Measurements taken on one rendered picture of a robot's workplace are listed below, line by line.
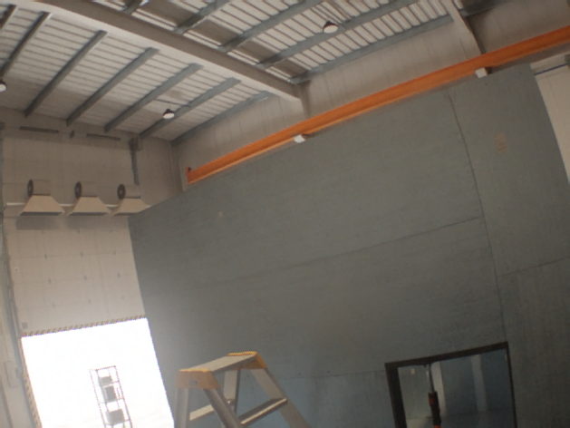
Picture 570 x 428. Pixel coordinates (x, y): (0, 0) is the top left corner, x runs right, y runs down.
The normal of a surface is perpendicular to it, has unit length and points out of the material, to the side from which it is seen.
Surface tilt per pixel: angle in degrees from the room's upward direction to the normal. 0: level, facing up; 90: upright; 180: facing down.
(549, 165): 90
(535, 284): 90
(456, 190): 90
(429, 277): 90
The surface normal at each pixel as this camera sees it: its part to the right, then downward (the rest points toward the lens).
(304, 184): -0.56, 0.00
